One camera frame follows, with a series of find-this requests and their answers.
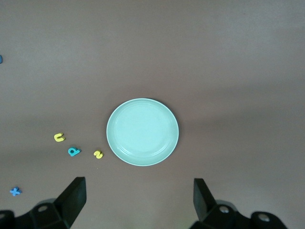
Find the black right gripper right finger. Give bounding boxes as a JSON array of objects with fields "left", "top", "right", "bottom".
[{"left": 190, "top": 178, "right": 286, "bottom": 229}]

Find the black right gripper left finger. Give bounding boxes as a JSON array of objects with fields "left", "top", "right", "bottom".
[{"left": 0, "top": 176, "right": 87, "bottom": 229}]

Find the teal letter p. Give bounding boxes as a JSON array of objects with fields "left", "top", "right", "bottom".
[{"left": 67, "top": 147, "right": 81, "bottom": 157}]

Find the light green plate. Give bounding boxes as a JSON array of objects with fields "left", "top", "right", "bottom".
[{"left": 106, "top": 98, "right": 180, "bottom": 167}]

